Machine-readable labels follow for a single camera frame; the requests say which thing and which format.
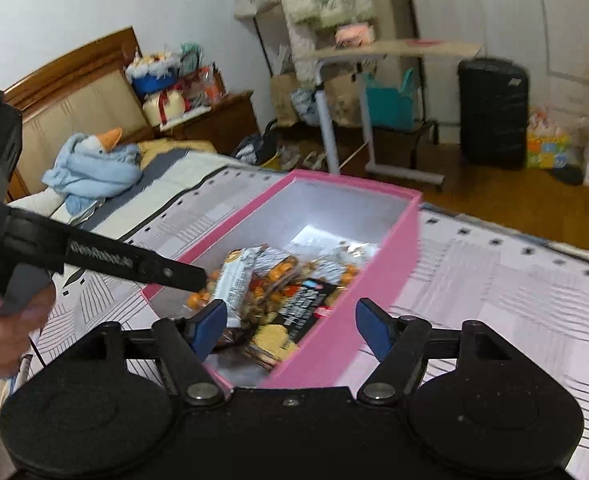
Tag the dark floor object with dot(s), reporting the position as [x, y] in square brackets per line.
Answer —
[567, 175]

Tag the pink cardboard box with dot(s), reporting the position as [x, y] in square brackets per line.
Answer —
[364, 285]

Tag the green gift bag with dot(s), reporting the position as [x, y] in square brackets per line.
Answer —
[190, 57]

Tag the white duck plush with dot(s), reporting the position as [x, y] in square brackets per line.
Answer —
[99, 141]

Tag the wooden nightstand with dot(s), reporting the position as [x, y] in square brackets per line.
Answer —
[214, 125]

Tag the teal bag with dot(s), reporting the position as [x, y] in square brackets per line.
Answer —
[387, 105]

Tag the colourful cardboard box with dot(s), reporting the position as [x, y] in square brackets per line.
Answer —
[549, 150]

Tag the white blue patterned bag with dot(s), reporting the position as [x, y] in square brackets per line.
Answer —
[305, 106]

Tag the black clothes rack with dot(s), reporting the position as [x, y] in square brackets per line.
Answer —
[262, 50]

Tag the person's left hand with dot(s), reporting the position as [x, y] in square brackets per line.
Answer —
[9, 340]

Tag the black floor bag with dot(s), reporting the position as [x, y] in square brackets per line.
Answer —
[257, 145]

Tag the white snack packet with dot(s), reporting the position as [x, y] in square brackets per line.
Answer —
[234, 280]
[352, 255]

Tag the blue white gift basket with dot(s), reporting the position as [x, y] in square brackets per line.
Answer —
[152, 72]

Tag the white frame side table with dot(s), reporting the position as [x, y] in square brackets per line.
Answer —
[327, 125]

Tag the white wardrobe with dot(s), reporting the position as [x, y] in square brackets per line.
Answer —
[499, 5]

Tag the cream box with red ribbon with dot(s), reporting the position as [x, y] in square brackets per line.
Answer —
[167, 107]

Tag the black cracker packet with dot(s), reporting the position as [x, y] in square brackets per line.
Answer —
[304, 315]

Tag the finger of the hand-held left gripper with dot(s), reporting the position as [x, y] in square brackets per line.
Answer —
[169, 270]

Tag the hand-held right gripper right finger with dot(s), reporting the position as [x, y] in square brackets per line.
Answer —
[374, 330]

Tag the clear nut snack bag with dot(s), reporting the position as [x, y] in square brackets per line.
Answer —
[274, 272]

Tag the orange snack packages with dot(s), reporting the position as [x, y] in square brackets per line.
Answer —
[207, 87]

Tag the blue goose plush toy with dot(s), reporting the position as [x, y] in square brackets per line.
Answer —
[94, 175]

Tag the pair of light slippers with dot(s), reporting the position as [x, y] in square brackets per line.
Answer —
[302, 159]

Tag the wooden headboard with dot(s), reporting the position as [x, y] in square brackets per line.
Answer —
[74, 95]

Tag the brown paper bag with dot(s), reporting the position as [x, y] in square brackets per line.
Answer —
[283, 97]

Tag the cream grey quilt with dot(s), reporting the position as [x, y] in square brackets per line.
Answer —
[174, 170]

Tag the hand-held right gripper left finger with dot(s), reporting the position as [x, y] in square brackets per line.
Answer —
[210, 327]

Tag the printed paper sheet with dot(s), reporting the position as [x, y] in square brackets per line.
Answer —
[314, 235]

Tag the black suitcase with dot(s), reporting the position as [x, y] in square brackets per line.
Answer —
[492, 110]

